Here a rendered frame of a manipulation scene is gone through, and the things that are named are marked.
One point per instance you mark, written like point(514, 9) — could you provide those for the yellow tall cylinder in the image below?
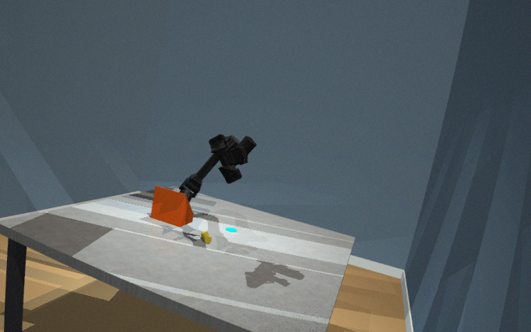
point(205, 235)

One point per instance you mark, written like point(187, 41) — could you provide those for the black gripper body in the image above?
point(226, 158)

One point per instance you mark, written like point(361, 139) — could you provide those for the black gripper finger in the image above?
point(219, 145)
point(227, 170)

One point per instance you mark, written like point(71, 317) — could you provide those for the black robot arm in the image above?
point(239, 151)

